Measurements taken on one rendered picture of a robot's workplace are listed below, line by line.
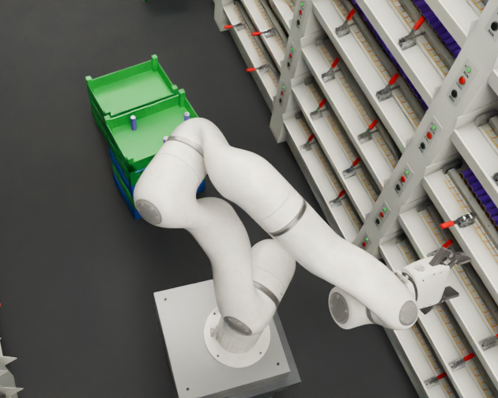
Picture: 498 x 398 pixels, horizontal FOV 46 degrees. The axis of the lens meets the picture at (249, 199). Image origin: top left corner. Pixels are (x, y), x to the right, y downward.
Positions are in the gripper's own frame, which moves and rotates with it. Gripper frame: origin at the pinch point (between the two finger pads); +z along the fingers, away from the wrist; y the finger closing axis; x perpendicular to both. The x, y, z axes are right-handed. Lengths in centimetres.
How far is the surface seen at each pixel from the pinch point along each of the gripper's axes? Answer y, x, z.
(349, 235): 39, -70, 32
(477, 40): -45.3, -19.3, 8.3
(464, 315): 26.2, -10.1, 22.9
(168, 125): 10, -116, -21
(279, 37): -16, -131, 30
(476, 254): 4.9, -9.4, 18.0
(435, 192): -3.7, -26.5, 17.9
